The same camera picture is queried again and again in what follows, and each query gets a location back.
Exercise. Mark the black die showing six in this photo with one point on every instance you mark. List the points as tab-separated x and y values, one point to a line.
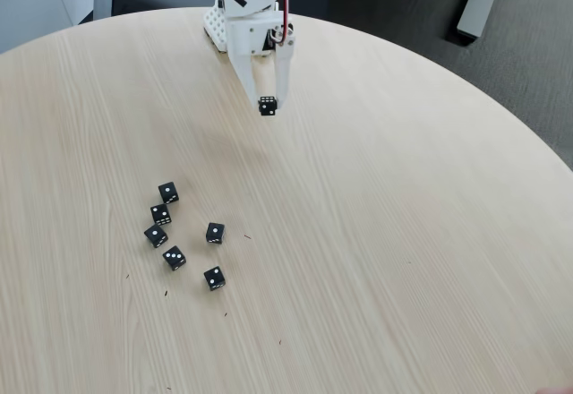
267	106

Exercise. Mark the person's hand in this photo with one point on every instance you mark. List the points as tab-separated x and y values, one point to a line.
557	391

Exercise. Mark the black die with white dots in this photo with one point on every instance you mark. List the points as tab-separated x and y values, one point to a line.
156	235
174	258
160	214
215	233
168	193
214	278

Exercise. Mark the grey desk leg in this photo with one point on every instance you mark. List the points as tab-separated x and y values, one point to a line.
474	9

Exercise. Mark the white cabinet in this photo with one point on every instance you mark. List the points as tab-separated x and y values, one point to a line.
27	0

